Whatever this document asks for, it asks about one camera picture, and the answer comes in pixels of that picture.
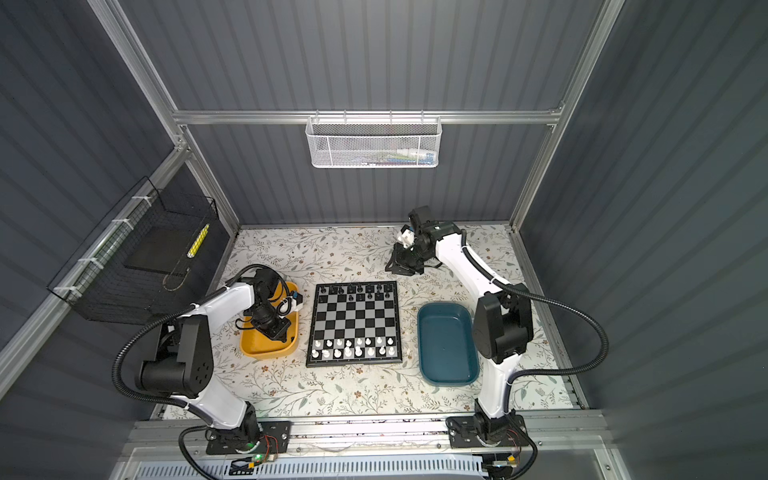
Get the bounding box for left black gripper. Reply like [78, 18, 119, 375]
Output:
[248, 304, 291, 341]

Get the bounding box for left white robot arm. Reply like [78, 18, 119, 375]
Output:
[134, 264, 303, 437]

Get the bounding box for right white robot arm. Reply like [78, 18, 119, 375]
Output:
[385, 206, 534, 438]

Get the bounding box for black white chess board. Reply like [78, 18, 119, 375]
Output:
[306, 281, 403, 368]

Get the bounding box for yellow plastic tray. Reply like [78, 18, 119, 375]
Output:
[238, 309, 300, 360]

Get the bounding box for yellow marker pen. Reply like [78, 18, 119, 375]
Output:
[186, 223, 210, 259]

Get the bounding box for markers in white basket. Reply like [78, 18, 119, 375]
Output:
[358, 148, 439, 168]

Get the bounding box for teal plastic tray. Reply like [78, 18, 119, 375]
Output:
[417, 302, 480, 387]

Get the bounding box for black foam pad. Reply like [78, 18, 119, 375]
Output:
[123, 227, 197, 276]

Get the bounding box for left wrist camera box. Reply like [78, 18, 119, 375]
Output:
[282, 291, 303, 315]

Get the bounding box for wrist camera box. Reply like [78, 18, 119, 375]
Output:
[397, 206, 433, 249]
[282, 291, 303, 315]

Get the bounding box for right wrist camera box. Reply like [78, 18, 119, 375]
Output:
[397, 206, 433, 249]

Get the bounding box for left black corrugated cable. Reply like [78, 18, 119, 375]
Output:
[111, 263, 293, 409]

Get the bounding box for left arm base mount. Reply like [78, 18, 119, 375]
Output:
[205, 421, 292, 455]

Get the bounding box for black wire mesh basket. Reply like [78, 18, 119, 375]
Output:
[48, 181, 229, 325]

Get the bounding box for white wire mesh basket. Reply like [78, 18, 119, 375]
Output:
[305, 118, 443, 169]

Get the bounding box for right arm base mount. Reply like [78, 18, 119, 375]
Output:
[445, 413, 530, 449]

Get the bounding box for aluminium front rail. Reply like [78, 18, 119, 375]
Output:
[119, 410, 613, 462]

